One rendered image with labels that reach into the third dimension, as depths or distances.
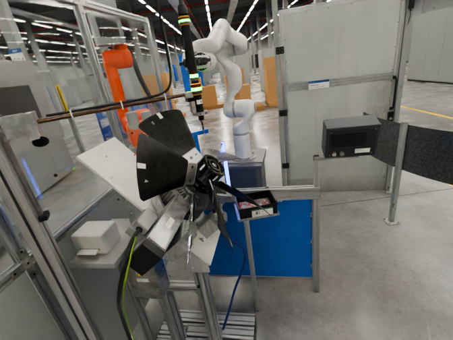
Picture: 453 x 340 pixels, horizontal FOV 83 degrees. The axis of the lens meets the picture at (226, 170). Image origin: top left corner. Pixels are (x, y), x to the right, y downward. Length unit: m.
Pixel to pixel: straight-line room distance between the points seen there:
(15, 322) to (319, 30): 2.93
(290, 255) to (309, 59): 1.89
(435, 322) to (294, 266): 0.86
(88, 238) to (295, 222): 1.19
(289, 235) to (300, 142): 1.46
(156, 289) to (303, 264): 1.05
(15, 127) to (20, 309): 0.72
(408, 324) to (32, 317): 2.00
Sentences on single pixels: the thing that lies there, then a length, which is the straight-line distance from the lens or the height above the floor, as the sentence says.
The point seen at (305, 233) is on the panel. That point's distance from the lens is 1.80.
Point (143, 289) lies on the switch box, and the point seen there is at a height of 0.68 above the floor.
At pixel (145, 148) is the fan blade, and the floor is 1.39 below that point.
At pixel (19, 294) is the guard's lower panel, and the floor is 0.89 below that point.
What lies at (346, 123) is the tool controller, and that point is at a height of 1.24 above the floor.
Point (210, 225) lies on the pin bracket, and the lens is 1.17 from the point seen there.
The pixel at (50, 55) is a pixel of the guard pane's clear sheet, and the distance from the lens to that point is 1.57.
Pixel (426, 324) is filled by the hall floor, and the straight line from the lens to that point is 2.17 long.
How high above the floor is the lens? 1.61
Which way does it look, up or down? 23 degrees down
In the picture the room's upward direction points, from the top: 8 degrees counter-clockwise
